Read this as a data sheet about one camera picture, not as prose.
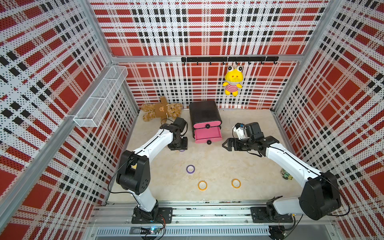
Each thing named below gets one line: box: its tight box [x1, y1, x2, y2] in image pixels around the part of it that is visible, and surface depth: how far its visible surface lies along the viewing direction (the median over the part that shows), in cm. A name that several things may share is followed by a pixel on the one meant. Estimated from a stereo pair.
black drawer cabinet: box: [189, 100, 223, 145], surface depth 97 cm
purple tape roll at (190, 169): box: [186, 164, 196, 174], surface depth 91 cm
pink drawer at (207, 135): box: [194, 126, 223, 145], surface depth 96 cm
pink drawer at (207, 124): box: [193, 120, 222, 129], surface depth 95 cm
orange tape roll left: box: [197, 180, 208, 191], surface depth 85 cm
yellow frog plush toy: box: [222, 65, 244, 97], surface depth 95 cm
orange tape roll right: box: [231, 178, 242, 189], surface depth 86 cm
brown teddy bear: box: [140, 96, 184, 123], surface depth 113 cm
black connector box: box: [269, 226, 287, 240], surface depth 70 cm
